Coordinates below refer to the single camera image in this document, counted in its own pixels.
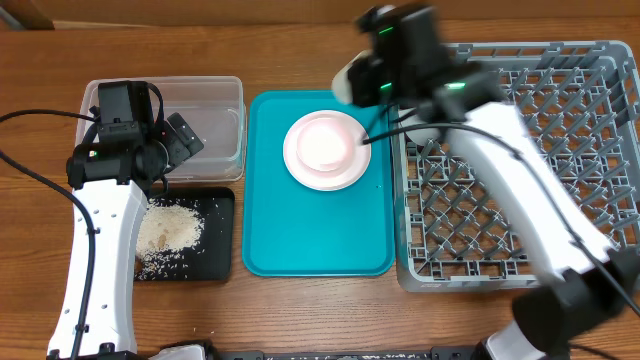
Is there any white cup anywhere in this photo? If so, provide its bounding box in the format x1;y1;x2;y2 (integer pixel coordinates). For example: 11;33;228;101
331;50;371;104

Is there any grey bowl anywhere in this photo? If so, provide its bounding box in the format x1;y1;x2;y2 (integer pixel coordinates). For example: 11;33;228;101
401;115;441;146

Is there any pink bowl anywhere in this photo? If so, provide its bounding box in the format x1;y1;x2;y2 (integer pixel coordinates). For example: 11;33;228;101
296;118;354;172

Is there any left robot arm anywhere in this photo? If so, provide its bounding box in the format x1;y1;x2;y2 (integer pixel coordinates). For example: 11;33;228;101
47;81;204;359

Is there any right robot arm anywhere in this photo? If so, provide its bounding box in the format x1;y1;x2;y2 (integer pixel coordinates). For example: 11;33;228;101
332;3;639;359

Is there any grey dishwasher rack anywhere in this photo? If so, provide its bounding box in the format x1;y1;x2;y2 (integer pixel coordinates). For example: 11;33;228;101
391;41;639;292

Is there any clear plastic storage bin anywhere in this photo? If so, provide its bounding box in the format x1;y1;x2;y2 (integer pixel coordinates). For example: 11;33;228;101
74;75;247;184

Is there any white pink plate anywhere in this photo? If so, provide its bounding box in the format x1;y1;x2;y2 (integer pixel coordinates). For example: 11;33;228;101
283;110;372;191

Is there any pile of white rice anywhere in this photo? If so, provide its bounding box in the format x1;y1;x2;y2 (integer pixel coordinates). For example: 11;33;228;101
133;198;226;281

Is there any black plastic tray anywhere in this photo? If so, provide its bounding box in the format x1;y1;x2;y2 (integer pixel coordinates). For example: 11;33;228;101
132;187;237;283

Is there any teal serving tray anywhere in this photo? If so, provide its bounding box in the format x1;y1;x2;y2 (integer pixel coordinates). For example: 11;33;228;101
242;90;395;277

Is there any cardboard backdrop wall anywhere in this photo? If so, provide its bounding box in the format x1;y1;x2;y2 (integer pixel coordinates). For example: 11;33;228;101
1;0;639;29

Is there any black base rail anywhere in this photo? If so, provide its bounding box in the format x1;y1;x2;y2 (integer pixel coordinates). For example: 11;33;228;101
149;340;481;360

